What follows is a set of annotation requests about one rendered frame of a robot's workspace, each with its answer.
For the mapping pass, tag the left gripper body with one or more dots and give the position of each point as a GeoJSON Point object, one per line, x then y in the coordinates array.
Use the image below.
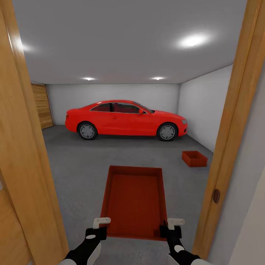
{"type": "Point", "coordinates": [102, 231]}

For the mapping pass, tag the car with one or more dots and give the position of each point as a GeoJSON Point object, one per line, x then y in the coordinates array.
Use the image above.
{"type": "Point", "coordinates": [124, 117]}

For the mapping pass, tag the garage door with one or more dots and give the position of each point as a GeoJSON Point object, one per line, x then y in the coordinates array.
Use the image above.
{"type": "Point", "coordinates": [42, 105]}

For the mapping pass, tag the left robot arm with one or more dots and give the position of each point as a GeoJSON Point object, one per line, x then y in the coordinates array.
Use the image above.
{"type": "Point", "coordinates": [88, 252]}

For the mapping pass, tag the storage box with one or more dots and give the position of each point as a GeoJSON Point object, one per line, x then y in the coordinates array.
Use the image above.
{"type": "Point", "coordinates": [194, 159]}
{"type": "Point", "coordinates": [134, 200]}

